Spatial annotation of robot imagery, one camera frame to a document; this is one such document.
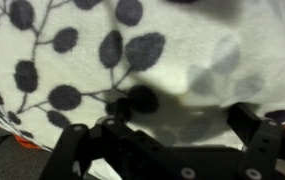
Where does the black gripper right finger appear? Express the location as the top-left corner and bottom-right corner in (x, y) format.
(226, 102), (285, 180)

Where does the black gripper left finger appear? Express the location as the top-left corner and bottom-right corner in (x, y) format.
(40, 97), (197, 180)

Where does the white blanket with black leaves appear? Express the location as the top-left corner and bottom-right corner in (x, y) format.
(0, 0), (285, 180)

